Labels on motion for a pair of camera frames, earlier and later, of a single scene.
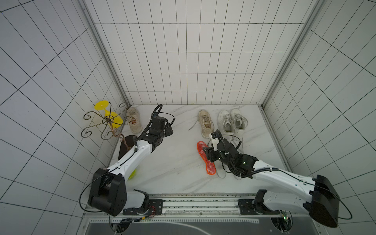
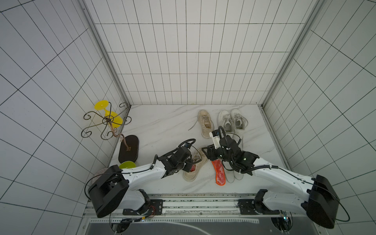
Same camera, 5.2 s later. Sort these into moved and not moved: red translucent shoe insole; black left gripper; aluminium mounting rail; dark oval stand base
Moved: black left gripper; red translucent shoe insole
Not moved: dark oval stand base; aluminium mounting rail
